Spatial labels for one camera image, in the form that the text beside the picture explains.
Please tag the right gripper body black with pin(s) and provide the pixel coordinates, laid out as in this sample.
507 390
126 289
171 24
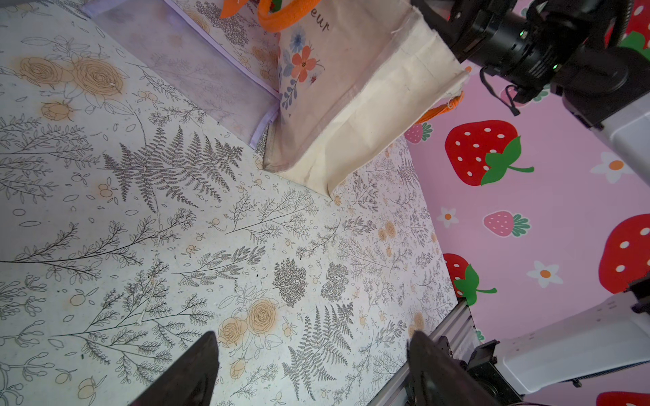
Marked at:
572 47

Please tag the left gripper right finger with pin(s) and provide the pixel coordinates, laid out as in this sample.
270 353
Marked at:
438 380

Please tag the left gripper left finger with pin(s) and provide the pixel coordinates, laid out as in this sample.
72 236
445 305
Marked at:
190 380

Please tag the beige canvas bag orange handles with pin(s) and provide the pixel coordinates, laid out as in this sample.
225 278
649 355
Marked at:
345 78

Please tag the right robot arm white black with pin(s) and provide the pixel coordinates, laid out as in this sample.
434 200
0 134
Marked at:
537 180

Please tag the purple mesh pouch back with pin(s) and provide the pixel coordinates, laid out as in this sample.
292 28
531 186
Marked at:
174 46

